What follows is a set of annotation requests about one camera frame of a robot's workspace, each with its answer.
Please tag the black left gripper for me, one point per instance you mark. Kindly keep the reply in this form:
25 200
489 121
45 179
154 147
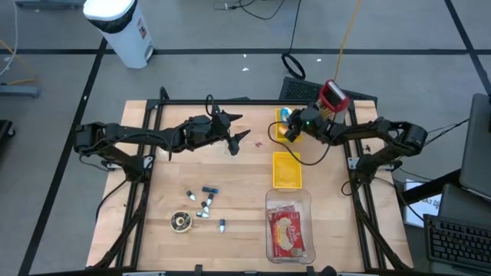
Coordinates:
201 128

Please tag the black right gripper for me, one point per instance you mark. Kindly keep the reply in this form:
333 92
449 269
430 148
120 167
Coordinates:
312 126

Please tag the blue frosted toy donut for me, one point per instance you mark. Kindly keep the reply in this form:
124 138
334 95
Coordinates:
284 114

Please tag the blue marker pen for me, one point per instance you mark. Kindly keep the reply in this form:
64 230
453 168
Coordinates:
210 190

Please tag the chocolate frosted toy donut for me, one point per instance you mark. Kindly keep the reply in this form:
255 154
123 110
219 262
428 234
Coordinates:
175 222

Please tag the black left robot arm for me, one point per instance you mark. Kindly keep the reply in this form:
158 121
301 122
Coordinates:
126 134

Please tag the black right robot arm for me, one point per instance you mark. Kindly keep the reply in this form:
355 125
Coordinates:
383 132

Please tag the black perforated panel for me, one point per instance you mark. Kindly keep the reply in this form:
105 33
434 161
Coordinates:
299 90

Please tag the red metal box grater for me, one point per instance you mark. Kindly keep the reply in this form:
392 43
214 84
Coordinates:
333 97

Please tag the clear plastic container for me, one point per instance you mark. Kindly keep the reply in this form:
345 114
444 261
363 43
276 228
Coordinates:
307 199

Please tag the white trash bin black liner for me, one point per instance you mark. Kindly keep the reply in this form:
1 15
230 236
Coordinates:
122 38

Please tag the white paper sheet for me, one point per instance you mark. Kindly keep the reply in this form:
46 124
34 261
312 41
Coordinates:
422 209

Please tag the large grey laptop lid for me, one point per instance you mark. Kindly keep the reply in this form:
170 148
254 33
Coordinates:
477 153

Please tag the black computer keyboard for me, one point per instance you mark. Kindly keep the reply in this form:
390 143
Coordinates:
456 241

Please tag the grey power strip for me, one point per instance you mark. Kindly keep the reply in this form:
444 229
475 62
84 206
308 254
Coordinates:
19 91

